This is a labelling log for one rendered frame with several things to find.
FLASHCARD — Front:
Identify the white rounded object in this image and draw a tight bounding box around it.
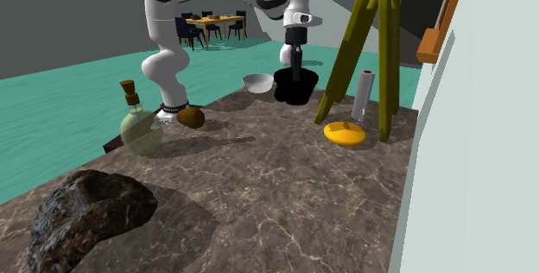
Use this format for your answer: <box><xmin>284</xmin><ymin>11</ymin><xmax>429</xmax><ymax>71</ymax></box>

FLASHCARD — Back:
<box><xmin>278</xmin><ymin>44</ymin><xmax>294</xmax><ymax>67</ymax></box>

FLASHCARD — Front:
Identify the black pot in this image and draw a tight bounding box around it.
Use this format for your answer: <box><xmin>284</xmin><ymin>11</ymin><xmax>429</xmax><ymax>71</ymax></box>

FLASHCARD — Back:
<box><xmin>273</xmin><ymin>67</ymin><xmax>320</xmax><ymax>107</ymax></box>

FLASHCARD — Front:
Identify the dark blue dining chair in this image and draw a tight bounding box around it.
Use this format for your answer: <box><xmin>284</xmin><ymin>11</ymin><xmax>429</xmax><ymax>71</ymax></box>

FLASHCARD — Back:
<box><xmin>227</xmin><ymin>10</ymin><xmax>248</xmax><ymax>41</ymax></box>
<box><xmin>174</xmin><ymin>16</ymin><xmax>206</xmax><ymax>52</ymax></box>
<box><xmin>200</xmin><ymin>10</ymin><xmax>224</xmax><ymax>42</ymax></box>

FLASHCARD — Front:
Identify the white bowl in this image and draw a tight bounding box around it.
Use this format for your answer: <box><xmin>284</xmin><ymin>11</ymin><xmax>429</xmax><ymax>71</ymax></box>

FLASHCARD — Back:
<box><xmin>242</xmin><ymin>73</ymin><xmax>276</xmax><ymax>94</ymax></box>

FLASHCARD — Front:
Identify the yellow wooden dining table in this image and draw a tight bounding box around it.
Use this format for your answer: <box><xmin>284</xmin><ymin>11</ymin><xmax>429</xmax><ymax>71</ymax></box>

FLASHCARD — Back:
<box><xmin>185</xmin><ymin>12</ymin><xmax>246</xmax><ymax>47</ymax></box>

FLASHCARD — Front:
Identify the grey paper towel roll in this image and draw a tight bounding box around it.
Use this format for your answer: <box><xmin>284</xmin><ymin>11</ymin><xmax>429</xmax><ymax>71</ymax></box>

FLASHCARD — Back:
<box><xmin>350</xmin><ymin>69</ymin><xmax>377</xmax><ymax>124</ymax></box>

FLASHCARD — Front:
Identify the olive green wooden ladder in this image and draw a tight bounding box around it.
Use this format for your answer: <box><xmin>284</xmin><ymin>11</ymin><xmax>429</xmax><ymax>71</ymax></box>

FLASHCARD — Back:
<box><xmin>314</xmin><ymin>0</ymin><xmax>403</xmax><ymax>144</ymax></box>

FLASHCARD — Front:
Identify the yellow round disc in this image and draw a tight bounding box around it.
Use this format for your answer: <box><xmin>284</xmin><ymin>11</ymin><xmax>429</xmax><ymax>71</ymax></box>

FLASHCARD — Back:
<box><xmin>322</xmin><ymin>121</ymin><xmax>367</xmax><ymax>148</ymax></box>

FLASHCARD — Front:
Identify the brown potato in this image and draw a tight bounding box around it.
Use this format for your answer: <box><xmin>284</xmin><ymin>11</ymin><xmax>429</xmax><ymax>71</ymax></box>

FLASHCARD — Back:
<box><xmin>176</xmin><ymin>106</ymin><xmax>206</xmax><ymax>130</ymax></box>

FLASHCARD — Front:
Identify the glass bottle with cork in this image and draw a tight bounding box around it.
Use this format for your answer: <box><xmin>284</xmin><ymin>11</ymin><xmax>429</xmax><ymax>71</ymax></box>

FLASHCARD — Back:
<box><xmin>118</xmin><ymin>79</ymin><xmax>165</xmax><ymax>158</ymax></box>

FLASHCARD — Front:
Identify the dark robot stand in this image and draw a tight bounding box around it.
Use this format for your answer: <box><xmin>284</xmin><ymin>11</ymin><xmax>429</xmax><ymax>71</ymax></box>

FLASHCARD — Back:
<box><xmin>102</xmin><ymin>134</ymin><xmax>126</xmax><ymax>155</ymax></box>

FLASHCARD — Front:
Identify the dark brown rock-shaped object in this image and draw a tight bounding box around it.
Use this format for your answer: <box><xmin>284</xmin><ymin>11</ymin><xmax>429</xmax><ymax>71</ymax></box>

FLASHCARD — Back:
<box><xmin>27</xmin><ymin>168</ymin><xmax>159</xmax><ymax>273</ymax></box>

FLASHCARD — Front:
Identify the orange wooden window frame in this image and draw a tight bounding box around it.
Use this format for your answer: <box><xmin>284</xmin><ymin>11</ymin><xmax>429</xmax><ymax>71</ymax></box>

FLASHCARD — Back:
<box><xmin>415</xmin><ymin>0</ymin><xmax>471</xmax><ymax>65</ymax></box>

